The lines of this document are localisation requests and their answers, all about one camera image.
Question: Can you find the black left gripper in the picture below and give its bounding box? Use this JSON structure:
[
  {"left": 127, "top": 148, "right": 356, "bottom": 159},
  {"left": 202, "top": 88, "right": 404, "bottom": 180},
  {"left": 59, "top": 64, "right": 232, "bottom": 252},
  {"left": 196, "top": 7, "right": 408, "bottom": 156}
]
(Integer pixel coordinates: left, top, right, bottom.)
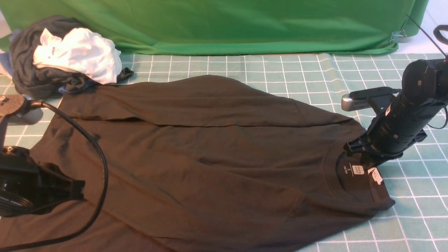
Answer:
[{"left": 0, "top": 146, "right": 85, "bottom": 217}]

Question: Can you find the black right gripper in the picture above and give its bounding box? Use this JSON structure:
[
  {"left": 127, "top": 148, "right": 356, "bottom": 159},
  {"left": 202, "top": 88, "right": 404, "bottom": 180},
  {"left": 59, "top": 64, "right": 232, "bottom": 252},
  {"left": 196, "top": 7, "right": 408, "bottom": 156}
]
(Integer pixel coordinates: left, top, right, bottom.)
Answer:
[{"left": 343, "top": 93, "right": 428, "bottom": 170}]

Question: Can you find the dark gray long-sleeve top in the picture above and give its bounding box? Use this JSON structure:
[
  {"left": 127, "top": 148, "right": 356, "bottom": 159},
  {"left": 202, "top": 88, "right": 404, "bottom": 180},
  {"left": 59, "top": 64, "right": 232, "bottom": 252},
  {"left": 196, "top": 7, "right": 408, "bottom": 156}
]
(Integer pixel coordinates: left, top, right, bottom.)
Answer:
[{"left": 0, "top": 75, "right": 396, "bottom": 252}]

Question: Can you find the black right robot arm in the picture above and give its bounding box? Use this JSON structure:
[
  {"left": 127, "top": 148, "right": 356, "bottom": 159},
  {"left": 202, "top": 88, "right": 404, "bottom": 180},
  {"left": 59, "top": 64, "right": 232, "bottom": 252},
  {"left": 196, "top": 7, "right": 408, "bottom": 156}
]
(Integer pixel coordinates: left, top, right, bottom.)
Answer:
[{"left": 341, "top": 59, "right": 448, "bottom": 169}]

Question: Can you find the teal grid table mat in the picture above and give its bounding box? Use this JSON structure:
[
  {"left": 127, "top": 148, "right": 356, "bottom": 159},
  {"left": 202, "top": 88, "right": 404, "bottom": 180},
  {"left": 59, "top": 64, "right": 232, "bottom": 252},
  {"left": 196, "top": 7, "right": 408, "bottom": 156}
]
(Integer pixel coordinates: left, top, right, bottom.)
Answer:
[{"left": 0, "top": 53, "right": 448, "bottom": 252}]

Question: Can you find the dark gray crumpled garment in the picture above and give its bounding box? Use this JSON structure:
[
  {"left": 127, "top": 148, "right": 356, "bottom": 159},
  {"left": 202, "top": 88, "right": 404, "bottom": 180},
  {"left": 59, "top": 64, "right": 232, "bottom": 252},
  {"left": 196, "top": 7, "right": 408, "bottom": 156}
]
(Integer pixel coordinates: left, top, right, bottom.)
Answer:
[{"left": 9, "top": 15, "right": 134, "bottom": 98}]

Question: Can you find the metal binder clip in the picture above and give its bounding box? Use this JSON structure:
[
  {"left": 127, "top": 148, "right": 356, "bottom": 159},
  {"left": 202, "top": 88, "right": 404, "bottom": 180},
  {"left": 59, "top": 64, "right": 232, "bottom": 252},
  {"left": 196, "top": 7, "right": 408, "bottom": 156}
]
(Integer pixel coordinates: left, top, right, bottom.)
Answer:
[{"left": 389, "top": 30, "right": 408, "bottom": 43}]

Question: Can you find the green backdrop cloth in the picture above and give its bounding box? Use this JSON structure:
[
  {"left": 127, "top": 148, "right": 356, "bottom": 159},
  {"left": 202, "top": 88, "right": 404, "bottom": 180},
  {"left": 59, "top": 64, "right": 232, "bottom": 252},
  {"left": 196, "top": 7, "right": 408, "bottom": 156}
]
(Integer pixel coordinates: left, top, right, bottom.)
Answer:
[{"left": 1, "top": 0, "right": 428, "bottom": 55}]

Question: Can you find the white crumpled garment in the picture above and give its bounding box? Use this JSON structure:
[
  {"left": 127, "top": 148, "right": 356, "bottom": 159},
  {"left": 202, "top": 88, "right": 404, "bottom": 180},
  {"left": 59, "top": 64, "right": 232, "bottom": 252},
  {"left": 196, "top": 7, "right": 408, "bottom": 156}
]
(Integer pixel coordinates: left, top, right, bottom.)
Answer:
[{"left": 33, "top": 28, "right": 122, "bottom": 84}]

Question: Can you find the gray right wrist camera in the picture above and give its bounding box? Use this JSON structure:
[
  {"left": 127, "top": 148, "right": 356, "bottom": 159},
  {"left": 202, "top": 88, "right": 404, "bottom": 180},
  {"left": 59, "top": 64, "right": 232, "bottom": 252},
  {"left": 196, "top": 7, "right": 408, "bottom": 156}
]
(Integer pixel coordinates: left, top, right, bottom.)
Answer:
[{"left": 341, "top": 86, "right": 401, "bottom": 113}]

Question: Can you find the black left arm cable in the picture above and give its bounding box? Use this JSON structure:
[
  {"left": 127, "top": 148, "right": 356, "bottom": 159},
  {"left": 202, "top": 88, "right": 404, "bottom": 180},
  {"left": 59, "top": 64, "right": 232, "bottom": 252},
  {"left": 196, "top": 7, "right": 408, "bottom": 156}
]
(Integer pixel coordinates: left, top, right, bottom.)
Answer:
[{"left": 0, "top": 100, "right": 110, "bottom": 252}]

